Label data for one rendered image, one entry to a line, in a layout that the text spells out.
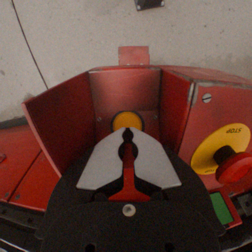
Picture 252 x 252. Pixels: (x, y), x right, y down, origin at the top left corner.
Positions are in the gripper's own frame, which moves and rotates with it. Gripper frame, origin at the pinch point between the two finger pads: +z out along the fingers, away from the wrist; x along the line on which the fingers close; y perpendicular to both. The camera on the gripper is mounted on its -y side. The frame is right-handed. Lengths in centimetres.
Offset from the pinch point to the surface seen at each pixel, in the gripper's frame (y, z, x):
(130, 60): -10, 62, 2
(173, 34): -28, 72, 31
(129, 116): -0.5, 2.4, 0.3
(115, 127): 0.7, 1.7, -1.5
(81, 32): -31, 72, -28
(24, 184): 25.4, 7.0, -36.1
